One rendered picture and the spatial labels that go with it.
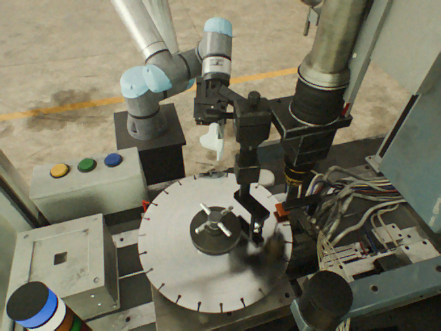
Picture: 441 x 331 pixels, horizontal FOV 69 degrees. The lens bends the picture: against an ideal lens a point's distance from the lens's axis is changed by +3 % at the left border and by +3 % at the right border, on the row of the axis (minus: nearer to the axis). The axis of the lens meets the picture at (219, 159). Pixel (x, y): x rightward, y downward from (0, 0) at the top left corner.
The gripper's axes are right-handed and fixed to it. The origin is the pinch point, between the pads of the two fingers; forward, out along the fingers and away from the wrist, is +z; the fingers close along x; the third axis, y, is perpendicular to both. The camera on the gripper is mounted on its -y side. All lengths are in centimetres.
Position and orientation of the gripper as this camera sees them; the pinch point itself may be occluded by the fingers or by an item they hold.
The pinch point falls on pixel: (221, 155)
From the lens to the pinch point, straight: 77.2
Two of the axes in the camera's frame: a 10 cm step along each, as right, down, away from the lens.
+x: -0.3, -1.5, -9.9
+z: -0.4, 9.9, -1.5
